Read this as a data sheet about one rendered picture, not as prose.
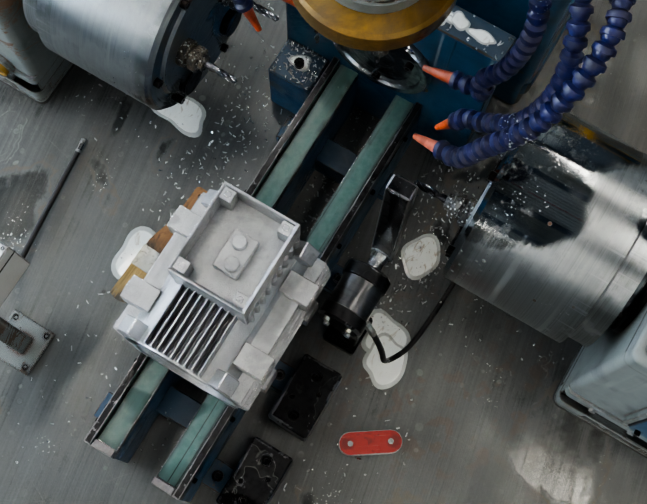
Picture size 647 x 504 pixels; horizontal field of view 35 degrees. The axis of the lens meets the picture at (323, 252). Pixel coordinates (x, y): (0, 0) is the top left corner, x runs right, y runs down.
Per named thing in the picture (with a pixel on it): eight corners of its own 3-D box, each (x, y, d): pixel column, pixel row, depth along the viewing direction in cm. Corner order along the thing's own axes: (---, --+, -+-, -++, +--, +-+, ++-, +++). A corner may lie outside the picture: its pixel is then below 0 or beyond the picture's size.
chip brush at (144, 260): (191, 182, 152) (191, 180, 151) (219, 200, 151) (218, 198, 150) (108, 294, 147) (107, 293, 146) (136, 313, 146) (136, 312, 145)
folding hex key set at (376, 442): (339, 457, 142) (339, 456, 140) (337, 433, 142) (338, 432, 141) (402, 453, 142) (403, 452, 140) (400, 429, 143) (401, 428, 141)
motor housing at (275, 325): (209, 218, 138) (194, 171, 119) (330, 289, 135) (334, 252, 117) (126, 344, 133) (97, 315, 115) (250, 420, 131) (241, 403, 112)
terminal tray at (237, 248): (227, 198, 122) (222, 179, 115) (303, 242, 121) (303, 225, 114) (172, 282, 120) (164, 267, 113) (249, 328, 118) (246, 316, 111)
